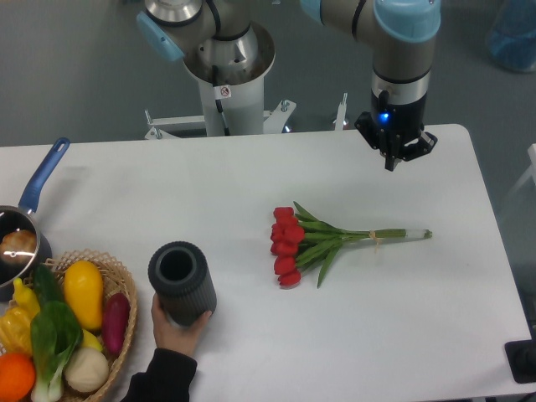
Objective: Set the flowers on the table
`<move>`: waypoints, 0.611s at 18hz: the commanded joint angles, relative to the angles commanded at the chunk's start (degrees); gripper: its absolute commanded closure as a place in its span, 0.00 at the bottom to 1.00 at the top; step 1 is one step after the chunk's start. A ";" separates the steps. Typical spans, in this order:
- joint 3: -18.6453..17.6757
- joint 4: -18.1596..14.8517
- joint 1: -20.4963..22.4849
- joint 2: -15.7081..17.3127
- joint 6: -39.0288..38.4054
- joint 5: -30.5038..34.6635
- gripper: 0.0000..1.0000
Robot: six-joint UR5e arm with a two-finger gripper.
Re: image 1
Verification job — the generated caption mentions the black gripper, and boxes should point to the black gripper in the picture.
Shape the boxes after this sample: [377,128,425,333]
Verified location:
[354,78,437,172]

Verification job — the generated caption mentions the dark grey ribbed vase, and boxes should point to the dark grey ribbed vase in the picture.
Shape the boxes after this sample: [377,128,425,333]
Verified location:
[147,241,217,327]

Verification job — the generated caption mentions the black sleeved forearm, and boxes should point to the black sleeved forearm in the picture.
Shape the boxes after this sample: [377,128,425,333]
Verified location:
[121,348,198,402]

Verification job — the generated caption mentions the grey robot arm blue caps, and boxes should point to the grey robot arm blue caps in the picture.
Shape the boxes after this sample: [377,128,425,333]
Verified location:
[137,1,441,171]

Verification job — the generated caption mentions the person's hand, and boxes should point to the person's hand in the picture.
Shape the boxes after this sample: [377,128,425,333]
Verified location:
[151,294,213,358]

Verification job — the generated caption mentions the red tulip bouquet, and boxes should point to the red tulip bouquet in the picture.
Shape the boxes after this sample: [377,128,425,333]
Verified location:
[271,202,433,289]

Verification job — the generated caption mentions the blue transparent container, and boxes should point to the blue transparent container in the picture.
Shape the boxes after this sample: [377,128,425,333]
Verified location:
[486,0,535,73]

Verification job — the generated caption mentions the black device at table edge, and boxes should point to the black device at table edge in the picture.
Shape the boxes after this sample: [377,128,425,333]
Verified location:
[504,340,535,384]

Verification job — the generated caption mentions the woven wicker basket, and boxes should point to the woven wicker basket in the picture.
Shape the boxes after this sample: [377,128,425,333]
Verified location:
[0,248,139,402]

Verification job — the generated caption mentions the purple eggplant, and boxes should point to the purple eggplant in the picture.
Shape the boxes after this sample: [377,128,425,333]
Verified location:
[101,293,130,356]

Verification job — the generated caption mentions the yellow squash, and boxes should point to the yellow squash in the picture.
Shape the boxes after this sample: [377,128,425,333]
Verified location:
[64,260,104,332]

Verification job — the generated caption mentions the yellow lemon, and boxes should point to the yellow lemon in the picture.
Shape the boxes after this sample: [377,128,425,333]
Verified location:
[80,329,104,352]

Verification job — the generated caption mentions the green cucumber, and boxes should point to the green cucumber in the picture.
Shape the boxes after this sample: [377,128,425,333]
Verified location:
[33,265,64,307]

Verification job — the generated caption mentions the white garlic bulb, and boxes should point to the white garlic bulb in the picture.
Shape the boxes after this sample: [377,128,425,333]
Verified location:
[64,348,109,394]

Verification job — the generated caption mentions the green bok choy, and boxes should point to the green bok choy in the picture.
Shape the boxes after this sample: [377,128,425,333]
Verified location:
[30,301,82,401]

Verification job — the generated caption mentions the brown bread roll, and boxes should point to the brown bread roll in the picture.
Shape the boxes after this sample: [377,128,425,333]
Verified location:
[1,229,37,265]

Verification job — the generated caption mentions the yellow bell pepper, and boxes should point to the yellow bell pepper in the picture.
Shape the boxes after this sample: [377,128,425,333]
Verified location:
[1,278,40,357]

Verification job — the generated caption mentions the orange fruit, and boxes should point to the orange fruit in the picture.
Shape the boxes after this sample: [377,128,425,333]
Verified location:
[1,353,36,401]

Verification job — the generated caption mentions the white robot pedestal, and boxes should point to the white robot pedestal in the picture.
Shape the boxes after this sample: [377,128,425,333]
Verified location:
[144,75,348,141]

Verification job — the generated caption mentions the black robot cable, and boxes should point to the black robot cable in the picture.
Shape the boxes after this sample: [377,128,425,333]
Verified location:
[211,64,231,137]

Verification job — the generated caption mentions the blue handled saucepan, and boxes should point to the blue handled saucepan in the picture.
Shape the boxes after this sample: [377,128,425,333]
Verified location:
[1,137,70,302]

